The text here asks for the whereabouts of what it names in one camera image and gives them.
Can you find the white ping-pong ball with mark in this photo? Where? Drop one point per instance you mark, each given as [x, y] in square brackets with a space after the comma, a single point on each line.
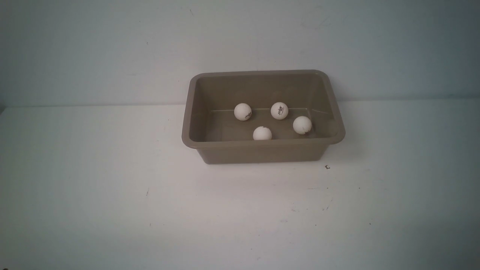
[242, 112]

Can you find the tan plastic bin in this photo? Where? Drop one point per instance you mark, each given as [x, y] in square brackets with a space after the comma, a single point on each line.
[210, 127]

